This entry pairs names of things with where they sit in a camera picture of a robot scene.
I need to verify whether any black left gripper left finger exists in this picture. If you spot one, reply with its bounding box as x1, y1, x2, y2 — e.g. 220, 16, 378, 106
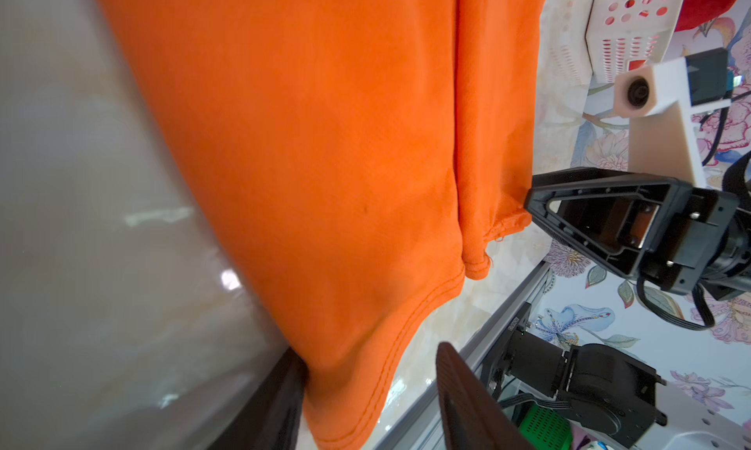
208, 348, 308, 450

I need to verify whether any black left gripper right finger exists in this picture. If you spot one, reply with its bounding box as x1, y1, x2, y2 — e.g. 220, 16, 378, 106
436, 342, 533, 450

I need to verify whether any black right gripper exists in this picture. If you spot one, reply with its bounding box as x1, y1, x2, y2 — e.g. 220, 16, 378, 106
524, 167, 750, 301

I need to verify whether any orange t-shirt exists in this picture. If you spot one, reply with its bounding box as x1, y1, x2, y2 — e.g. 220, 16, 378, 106
97, 0, 545, 449

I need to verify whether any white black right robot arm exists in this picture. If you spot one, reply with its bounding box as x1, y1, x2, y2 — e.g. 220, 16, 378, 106
504, 167, 750, 449

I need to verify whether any green circuit board fan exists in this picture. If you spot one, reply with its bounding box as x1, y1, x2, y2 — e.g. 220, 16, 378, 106
519, 405, 573, 450

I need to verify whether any white plastic laundry basket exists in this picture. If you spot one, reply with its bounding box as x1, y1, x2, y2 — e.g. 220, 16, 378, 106
541, 0, 684, 85

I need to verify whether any red t-shirt in basket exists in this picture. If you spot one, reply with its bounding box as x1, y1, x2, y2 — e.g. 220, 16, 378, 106
675, 0, 737, 31

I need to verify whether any front aluminium rail frame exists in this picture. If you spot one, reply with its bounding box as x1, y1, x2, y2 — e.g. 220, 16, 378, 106
375, 261, 550, 449

